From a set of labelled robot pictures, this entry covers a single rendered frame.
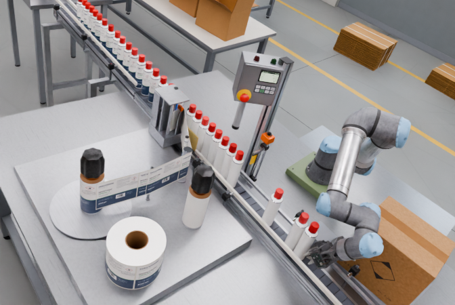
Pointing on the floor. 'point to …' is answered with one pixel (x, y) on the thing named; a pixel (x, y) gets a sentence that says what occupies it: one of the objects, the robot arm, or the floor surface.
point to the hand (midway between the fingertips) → (309, 255)
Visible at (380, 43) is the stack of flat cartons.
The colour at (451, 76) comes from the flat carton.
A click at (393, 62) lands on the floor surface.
